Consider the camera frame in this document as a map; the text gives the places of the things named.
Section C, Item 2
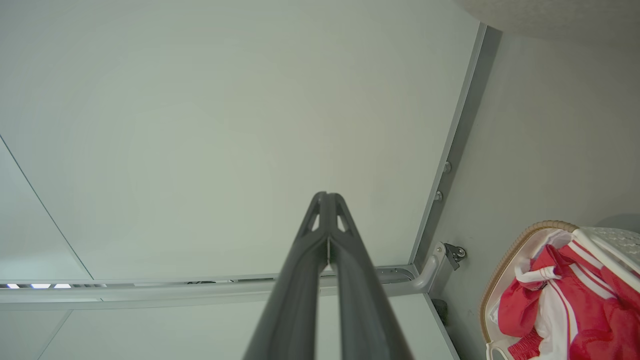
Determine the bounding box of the black rubber foot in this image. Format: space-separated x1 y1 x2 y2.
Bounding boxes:
432 298 449 327

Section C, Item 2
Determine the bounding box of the white woven-rim laundry basket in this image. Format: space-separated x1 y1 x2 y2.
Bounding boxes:
479 220 640 360

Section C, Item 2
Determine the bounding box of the small metal caster bracket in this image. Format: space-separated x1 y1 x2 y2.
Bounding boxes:
443 243 467 271

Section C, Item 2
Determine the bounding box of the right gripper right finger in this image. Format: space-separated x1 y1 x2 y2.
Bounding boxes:
327 192 414 360

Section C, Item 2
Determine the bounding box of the red garment with white stripes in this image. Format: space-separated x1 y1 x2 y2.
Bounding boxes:
498 242 640 360

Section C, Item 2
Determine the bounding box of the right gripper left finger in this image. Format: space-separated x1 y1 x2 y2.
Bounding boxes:
243 191 329 360

